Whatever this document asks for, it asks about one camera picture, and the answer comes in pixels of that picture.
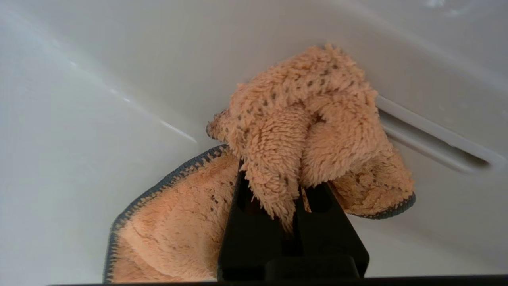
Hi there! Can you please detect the orange microfibre cloth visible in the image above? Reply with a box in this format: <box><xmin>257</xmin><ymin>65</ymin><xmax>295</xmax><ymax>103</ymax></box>
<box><xmin>103</xmin><ymin>44</ymin><xmax>416</xmax><ymax>283</ymax></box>

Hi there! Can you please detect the white ceramic sink basin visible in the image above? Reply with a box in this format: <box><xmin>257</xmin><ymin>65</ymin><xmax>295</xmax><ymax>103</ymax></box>
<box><xmin>0</xmin><ymin>0</ymin><xmax>508</xmax><ymax>278</ymax></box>

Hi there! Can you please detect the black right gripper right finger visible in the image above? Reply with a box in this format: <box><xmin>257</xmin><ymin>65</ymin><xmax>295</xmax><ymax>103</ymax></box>
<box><xmin>295</xmin><ymin>182</ymin><xmax>370</xmax><ymax>277</ymax></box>

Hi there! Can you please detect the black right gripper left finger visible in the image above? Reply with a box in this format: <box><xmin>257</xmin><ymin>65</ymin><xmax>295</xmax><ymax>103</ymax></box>
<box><xmin>217</xmin><ymin>161</ymin><xmax>285</xmax><ymax>279</ymax></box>

